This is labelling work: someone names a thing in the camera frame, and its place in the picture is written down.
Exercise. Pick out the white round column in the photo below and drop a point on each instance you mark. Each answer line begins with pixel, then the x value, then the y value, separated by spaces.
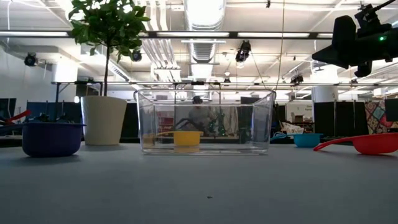
pixel 325 93

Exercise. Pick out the black ceiling spotlight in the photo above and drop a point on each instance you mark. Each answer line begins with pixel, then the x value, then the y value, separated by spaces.
pixel 243 51
pixel 136 56
pixel 30 59
pixel 297 79

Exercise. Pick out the purple measuring cup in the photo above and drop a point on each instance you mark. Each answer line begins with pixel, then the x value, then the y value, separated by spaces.
pixel 51 140

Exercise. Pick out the colourful patchwork quilt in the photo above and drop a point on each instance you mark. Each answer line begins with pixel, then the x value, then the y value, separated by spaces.
pixel 376 118

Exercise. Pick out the long grey horizontal rail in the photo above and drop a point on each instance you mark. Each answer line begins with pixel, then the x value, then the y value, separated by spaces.
pixel 155 83

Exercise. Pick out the brown cardboard box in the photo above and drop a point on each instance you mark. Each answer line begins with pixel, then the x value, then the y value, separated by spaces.
pixel 300 118

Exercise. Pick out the clear plastic basket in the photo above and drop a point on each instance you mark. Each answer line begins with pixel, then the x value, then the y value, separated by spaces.
pixel 264 124

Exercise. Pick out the blue partition panel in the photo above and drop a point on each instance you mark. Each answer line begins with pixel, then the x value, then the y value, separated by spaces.
pixel 40 109

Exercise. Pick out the yellow measuring cup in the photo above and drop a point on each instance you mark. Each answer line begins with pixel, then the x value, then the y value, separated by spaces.
pixel 186 138

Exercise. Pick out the green leafy plant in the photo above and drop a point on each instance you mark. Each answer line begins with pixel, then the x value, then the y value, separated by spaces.
pixel 105 21

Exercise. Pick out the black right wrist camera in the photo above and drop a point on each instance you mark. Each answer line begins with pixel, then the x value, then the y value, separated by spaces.
pixel 370 18

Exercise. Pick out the white crumpled bag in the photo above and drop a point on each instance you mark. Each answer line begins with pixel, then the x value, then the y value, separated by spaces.
pixel 292 128

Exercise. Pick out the teal measuring cup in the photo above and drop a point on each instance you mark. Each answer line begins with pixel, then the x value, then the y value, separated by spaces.
pixel 308 140

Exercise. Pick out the silver ventilation duct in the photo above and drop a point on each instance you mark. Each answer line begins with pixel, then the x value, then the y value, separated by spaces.
pixel 202 53

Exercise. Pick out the red background object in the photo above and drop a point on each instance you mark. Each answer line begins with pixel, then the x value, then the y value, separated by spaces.
pixel 20 115

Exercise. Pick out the cream plant pot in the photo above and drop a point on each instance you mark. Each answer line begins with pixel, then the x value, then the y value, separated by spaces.
pixel 104 121

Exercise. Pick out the black monitor screen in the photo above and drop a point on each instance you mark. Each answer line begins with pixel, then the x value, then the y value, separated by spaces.
pixel 392 110

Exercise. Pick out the red measuring cup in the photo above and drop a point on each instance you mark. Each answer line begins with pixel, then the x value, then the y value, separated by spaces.
pixel 373 144

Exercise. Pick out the black partition panels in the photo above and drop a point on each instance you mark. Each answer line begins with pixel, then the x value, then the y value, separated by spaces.
pixel 339 118

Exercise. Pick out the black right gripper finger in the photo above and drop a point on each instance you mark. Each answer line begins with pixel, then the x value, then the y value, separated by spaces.
pixel 342 49
pixel 363 70

